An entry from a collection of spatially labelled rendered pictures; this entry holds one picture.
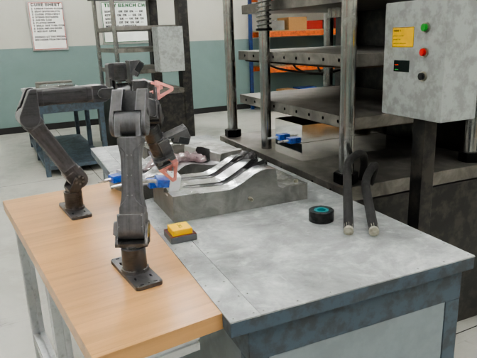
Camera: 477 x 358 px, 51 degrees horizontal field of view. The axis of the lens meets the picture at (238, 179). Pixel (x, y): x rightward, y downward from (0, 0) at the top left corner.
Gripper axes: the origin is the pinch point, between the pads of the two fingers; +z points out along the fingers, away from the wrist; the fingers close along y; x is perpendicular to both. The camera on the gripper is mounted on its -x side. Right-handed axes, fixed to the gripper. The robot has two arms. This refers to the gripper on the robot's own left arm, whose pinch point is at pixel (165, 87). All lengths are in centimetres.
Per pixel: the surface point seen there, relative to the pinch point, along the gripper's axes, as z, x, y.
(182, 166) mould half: 4.4, 30.7, -1.0
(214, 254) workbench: -16, 40, -63
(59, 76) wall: 115, 34, 682
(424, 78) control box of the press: 68, -2, -61
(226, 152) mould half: 26.6, 28.6, 2.2
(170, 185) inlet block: -13.2, 28.7, -28.8
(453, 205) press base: 116, 57, -44
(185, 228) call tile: -18, 36, -49
